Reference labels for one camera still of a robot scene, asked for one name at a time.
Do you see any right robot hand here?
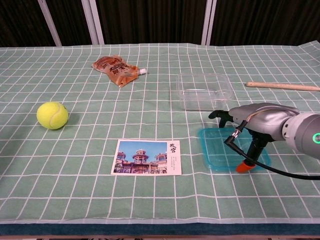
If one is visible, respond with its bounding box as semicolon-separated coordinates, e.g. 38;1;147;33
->
208;102;300;174

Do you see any blue translucent plastic lid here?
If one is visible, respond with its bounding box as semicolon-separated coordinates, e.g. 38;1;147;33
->
198;127;272;173

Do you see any clear plastic container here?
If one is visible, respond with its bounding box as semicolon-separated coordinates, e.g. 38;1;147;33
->
176;73;235;112

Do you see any wooden stick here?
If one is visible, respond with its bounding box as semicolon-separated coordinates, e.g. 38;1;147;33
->
245;81;320;92

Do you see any palace photo postcard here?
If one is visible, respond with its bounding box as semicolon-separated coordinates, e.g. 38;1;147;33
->
110;139;183;177

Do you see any dark blue table underlay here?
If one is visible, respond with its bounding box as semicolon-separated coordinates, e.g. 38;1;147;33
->
0;223;320;237

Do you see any orange sauce pouch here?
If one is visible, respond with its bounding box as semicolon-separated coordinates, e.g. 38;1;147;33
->
91;54;148;88

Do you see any green checked tablecloth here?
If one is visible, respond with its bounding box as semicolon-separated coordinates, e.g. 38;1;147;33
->
0;41;320;225

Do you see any yellow tennis ball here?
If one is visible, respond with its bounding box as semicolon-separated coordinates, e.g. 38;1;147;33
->
36;101;69;130

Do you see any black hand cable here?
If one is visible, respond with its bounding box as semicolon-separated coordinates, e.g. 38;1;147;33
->
223;119;320;181

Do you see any white aluminium frame post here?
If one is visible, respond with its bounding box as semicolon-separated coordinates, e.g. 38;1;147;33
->
82;0;105;46
201;0;218;46
37;0;63;47

